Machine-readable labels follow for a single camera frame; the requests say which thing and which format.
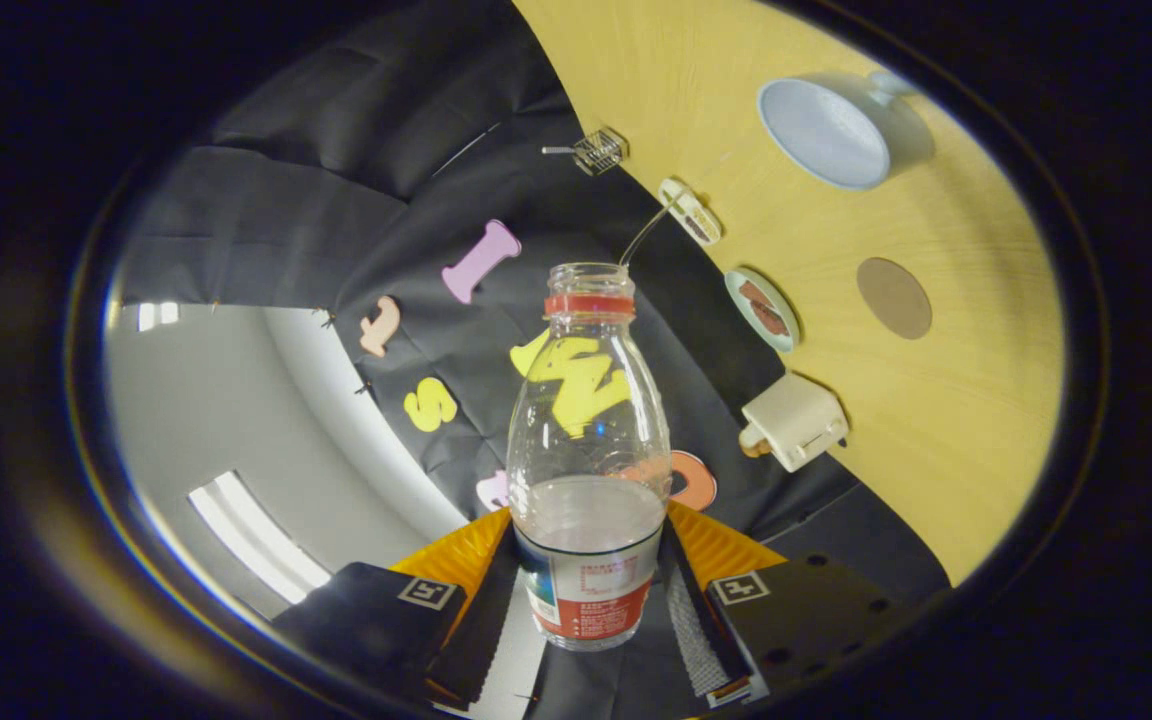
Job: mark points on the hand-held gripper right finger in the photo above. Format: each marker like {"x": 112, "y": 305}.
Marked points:
{"x": 701, "y": 630}

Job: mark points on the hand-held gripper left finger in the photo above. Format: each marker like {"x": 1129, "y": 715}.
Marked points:
{"x": 481, "y": 630}

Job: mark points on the clear plastic juice bottle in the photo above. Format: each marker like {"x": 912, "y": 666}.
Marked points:
{"x": 586, "y": 520}

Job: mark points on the round brown coaster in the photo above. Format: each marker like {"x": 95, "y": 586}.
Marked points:
{"x": 894, "y": 298}

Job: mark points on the white cup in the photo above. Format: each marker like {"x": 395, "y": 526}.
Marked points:
{"x": 821, "y": 130}

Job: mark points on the toast slice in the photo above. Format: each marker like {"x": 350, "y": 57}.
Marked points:
{"x": 751, "y": 443}

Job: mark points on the white toaster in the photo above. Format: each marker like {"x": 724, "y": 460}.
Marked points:
{"x": 798, "y": 420}

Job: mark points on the long ceiling light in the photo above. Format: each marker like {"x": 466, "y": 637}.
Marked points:
{"x": 256, "y": 540}

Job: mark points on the wooden table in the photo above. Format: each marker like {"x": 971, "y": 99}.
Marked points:
{"x": 936, "y": 450}

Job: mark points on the brown bread piece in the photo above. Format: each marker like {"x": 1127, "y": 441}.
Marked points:
{"x": 771, "y": 320}
{"x": 756, "y": 294}

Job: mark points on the pale green plate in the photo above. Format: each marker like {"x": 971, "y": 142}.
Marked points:
{"x": 736, "y": 285}

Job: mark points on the small white divided dish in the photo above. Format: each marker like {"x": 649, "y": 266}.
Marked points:
{"x": 691, "y": 212}

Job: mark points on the small ceiling light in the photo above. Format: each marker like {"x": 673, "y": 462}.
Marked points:
{"x": 156, "y": 317}

